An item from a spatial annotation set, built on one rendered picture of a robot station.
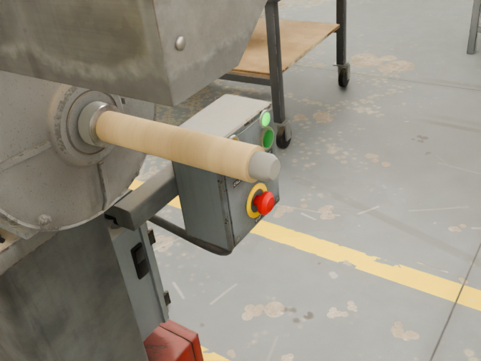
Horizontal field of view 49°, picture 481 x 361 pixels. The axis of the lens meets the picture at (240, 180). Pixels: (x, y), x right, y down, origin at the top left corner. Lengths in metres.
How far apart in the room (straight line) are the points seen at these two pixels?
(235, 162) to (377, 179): 2.27
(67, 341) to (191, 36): 0.72
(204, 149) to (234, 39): 0.20
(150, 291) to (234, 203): 0.32
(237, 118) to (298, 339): 1.23
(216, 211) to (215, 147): 0.38
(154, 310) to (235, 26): 0.88
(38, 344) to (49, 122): 0.42
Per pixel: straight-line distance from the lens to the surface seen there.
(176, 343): 1.15
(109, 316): 0.95
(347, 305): 2.03
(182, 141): 0.47
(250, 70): 2.89
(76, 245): 0.84
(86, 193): 0.61
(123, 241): 0.96
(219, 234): 0.85
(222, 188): 0.79
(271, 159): 0.43
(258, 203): 0.85
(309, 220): 2.41
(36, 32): 0.29
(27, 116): 0.54
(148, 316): 1.09
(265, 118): 0.83
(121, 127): 0.52
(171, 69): 0.23
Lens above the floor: 1.48
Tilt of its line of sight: 33 degrees down
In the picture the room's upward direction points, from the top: 7 degrees counter-clockwise
